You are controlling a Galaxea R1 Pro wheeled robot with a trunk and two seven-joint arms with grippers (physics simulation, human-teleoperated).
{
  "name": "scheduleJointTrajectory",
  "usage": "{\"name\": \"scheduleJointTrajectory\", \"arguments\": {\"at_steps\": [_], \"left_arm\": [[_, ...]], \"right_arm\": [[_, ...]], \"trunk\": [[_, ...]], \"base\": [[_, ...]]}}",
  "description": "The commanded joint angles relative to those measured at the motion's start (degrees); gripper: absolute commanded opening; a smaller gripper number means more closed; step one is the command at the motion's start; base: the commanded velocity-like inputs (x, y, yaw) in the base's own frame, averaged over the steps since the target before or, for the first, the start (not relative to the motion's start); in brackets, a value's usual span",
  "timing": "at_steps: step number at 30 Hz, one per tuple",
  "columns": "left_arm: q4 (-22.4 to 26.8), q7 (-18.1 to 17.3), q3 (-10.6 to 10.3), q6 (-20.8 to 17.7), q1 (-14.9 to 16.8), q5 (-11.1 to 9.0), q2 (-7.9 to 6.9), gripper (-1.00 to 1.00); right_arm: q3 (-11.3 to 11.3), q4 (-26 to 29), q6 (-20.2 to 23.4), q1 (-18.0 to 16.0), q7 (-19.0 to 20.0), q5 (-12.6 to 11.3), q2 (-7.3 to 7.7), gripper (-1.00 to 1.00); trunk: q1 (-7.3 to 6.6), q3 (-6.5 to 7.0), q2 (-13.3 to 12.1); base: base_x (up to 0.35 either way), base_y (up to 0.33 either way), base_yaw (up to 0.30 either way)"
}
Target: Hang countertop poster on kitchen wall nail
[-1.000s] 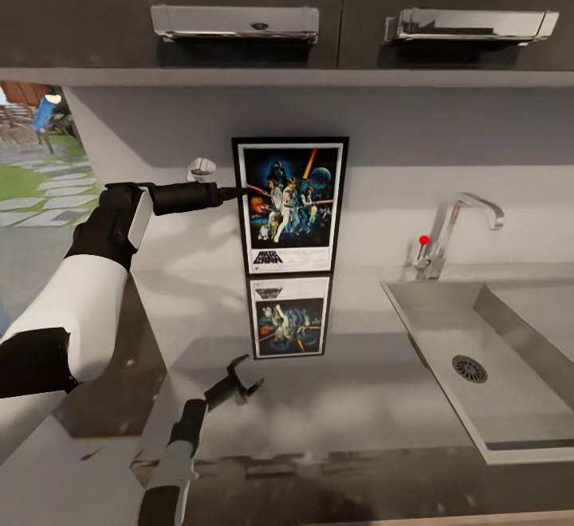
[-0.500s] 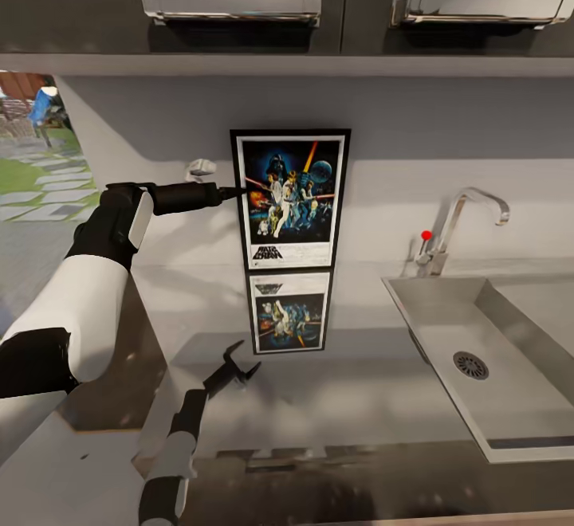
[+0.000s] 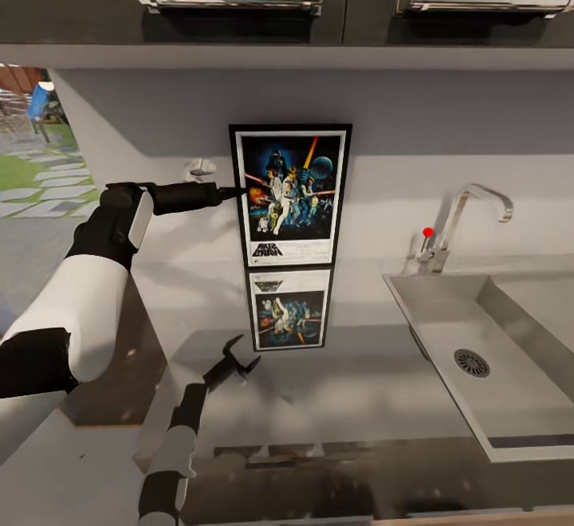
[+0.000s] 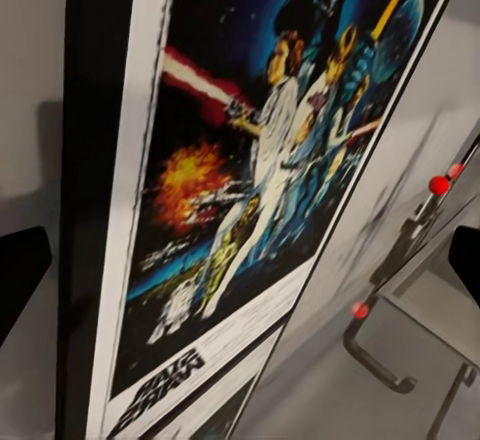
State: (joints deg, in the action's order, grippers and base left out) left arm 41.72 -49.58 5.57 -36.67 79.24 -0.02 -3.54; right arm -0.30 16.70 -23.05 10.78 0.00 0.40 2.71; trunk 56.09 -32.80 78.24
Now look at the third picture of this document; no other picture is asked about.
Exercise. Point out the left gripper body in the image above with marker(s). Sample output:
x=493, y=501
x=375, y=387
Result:
x=195, y=196

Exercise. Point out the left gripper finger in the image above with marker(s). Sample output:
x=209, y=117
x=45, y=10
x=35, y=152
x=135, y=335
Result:
x=225, y=193

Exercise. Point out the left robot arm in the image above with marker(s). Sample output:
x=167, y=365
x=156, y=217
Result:
x=68, y=335

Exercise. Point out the drop in sink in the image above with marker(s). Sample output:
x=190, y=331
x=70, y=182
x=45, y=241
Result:
x=517, y=326

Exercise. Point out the fixed window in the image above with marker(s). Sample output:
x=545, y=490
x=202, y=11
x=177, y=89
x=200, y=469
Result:
x=46, y=191

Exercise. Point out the poster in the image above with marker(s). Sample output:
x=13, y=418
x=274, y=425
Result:
x=295, y=178

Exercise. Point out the cabinet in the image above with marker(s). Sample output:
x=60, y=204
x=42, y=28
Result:
x=289, y=35

